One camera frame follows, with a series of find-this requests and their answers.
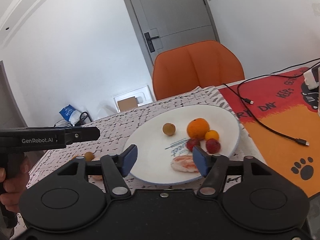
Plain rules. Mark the red lychee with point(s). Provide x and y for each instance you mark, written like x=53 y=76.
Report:
x=213 y=146
x=191 y=143

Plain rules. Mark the grey door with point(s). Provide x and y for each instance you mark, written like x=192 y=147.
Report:
x=11 y=116
x=176 y=22

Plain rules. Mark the pomelo segment in plate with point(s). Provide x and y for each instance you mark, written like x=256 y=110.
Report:
x=184 y=163

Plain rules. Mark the brown cardboard piece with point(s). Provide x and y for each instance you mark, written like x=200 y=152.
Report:
x=127 y=104

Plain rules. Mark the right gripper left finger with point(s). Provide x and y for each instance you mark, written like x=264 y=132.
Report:
x=115 y=168

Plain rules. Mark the white plate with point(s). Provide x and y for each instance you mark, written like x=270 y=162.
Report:
x=156 y=150

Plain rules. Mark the white charger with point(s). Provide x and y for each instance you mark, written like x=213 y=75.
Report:
x=311 y=78

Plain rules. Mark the black door handle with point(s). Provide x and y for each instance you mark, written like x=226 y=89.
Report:
x=149 y=41

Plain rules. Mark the red orange mat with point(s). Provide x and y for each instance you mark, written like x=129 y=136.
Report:
x=281 y=116

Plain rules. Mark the patterned white tablecloth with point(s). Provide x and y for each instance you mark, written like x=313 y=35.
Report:
x=115 y=130

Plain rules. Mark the left hand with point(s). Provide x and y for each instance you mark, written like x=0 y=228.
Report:
x=14 y=187

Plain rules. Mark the black wire rack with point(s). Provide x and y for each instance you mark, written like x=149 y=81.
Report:
x=83 y=119

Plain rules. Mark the red lychee left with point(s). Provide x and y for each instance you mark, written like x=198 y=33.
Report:
x=191 y=143

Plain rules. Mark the blue white bag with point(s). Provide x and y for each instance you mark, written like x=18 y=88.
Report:
x=70 y=114

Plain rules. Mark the red lychee right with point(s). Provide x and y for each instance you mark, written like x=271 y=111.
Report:
x=213 y=146

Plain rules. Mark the small kumquat in plate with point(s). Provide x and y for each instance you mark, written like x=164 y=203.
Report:
x=212 y=134

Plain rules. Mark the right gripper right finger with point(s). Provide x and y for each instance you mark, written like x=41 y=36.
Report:
x=213 y=169

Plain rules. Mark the orange chair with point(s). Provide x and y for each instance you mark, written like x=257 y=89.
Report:
x=201 y=64

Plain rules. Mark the large orange in plate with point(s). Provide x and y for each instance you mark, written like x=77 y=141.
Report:
x=198 y=128

